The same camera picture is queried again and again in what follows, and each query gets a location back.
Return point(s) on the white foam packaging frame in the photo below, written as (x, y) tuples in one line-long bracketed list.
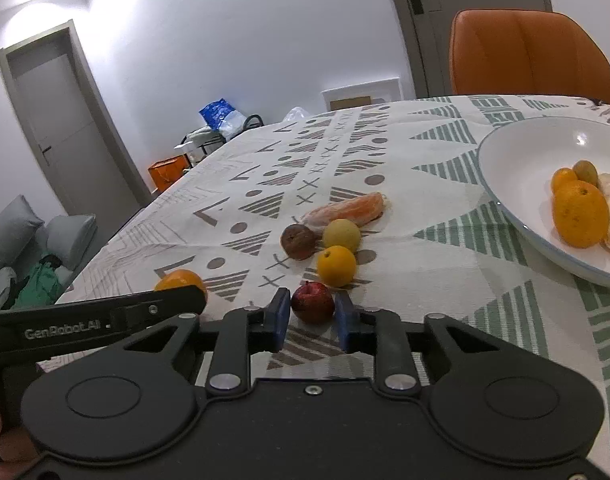
[(367, 93)]

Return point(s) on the small mandarin orange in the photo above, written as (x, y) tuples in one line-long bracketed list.
[(562, 177)]

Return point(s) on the dark brown passion fruit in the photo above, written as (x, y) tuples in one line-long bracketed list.
[(298, 242)]

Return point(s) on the clear plastic bag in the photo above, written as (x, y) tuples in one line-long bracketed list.
[(296, 113)]

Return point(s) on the grey sofa cushion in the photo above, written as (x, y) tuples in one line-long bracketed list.
[(18, 226), (69, 237)]

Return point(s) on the small red apple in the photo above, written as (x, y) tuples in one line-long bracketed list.
[(313, 304)]

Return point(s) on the green kiwi fruit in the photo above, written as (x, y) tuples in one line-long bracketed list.
[(342, 232), (586, 171)]

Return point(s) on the orange leather chair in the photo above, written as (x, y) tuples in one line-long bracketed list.
[(503, 51)]

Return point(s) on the white ceramic plate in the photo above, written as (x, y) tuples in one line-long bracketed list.
[(516, 162)]

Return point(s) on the black metal rack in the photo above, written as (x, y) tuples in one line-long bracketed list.
[(199, 143)]

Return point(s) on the large orange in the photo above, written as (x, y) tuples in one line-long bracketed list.
[(184, 286), (581, 214)]

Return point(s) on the patterned white tablecloth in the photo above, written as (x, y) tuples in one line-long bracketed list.
[(442, 244)]

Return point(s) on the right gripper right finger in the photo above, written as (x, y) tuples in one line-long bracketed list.
[(489, 398)]

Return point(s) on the orange paper bag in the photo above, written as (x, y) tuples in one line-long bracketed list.
[(166, 172)]

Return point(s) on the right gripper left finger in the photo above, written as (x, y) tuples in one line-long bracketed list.
[(133, 397)]

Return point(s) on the left hand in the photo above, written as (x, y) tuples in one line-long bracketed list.
[(17, 451)]

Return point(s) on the blue white plastic bag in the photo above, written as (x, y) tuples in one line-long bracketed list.
[(222, 117)]

